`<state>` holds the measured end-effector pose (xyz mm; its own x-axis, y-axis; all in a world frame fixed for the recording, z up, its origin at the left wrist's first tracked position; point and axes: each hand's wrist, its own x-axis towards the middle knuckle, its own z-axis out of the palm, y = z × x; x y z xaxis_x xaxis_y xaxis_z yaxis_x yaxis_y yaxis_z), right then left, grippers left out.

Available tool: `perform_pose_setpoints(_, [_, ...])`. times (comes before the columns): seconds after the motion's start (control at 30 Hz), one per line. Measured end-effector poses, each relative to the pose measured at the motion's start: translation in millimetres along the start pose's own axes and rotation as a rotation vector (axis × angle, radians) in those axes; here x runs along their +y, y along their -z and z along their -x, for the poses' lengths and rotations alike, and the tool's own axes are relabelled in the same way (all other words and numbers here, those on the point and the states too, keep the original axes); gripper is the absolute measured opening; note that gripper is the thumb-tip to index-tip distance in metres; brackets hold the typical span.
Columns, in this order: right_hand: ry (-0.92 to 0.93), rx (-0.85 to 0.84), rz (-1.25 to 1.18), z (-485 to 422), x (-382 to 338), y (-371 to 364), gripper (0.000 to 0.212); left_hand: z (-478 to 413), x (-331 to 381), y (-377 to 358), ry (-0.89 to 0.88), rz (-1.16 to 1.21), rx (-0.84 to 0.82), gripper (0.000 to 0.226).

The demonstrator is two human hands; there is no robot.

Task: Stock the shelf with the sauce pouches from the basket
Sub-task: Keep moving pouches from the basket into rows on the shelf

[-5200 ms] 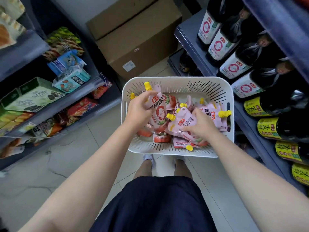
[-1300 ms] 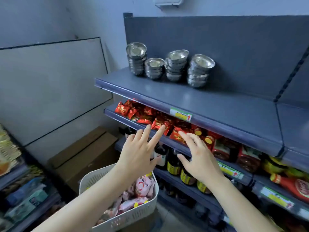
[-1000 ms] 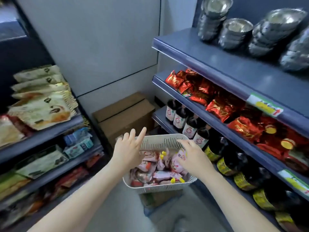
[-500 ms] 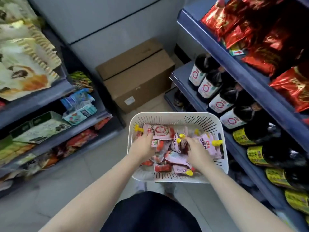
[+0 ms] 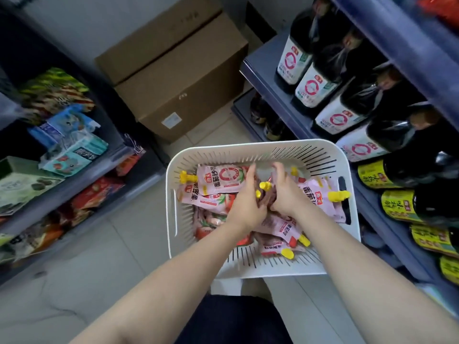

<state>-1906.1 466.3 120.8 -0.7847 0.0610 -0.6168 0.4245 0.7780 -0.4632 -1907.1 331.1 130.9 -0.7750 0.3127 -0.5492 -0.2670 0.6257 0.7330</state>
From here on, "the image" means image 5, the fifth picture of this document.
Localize person's right hand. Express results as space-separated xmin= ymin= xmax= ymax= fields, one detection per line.
xmin=269 ymin=161 xmax=313 ymax=217

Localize person's left hand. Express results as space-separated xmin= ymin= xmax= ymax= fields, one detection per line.
xmin=226 ymin=162 xmax=268 ymax=232

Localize pile of pink sauce pouches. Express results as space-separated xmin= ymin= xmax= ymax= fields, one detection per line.
xmin=177 ymin=162 xmax=352 ymax=260

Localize white plastic basket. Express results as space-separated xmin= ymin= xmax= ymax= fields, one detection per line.
xmin=165 ymin=139 xmax=361 ymax=280

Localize dark blue shelf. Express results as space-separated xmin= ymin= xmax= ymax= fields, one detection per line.
xmin=231 ymin=0 xmax=459 ymax=319

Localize person's left forearm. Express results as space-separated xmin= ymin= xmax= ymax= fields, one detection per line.
xmin=70 ymin=220 xmax=259 ymax=344

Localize person's right forearm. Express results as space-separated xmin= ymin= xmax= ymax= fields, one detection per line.
xmin=286 ymin=200 xmax=459 ymax=344

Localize row of dark sauce bottles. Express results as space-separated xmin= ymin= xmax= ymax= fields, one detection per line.
xmin=274 ymin=0 xmax=459 ymax=287

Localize person's dark shorts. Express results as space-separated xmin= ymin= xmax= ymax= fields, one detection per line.
xmin=175 ymin=294 xmax=295 ymax=344

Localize orange hanging snack packet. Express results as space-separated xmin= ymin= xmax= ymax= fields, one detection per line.
xmin=115 ymin=146 xmax=146 ymax=176

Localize metal binder clip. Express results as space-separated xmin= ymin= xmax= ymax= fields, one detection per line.
xmin=123 ymin=133 xmax=146 ymax=154

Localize cardboard box with white label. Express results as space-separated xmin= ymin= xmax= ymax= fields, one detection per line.
xmin=114 ymin=12 xmax=250 ymax=144

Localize red orange snack packet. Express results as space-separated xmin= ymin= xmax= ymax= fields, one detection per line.
xmin=70 ymin=176 xmax=125 ymax=212

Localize grey snack rack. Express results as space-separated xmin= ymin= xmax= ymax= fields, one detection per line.
xmin=0 ymin=10 xmax=169 ymax=287

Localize teal snack box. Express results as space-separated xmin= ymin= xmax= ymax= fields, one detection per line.
xmin=38 ymin=134 xmax=109 ymax=177

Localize brown cardboard box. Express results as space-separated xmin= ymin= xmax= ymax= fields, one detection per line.
xmin=95 ymin=0 xmax=223 ymax=86

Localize blue snack packet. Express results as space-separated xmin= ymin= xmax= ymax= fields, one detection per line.
xmin=28 ymin=105 xmax=101 ymax=147

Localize pile of mixed snack packets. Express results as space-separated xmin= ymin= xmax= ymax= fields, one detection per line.
xmin=0 ymin=207 xmax=74 ymax=264

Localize green snack box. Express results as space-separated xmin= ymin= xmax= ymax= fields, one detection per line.
xmin=0 ymin=155 xmax=65 ymax=216

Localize green striped snack packet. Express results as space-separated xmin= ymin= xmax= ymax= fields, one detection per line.
xmin=20 ymin=67 xmax=96 ymax=115

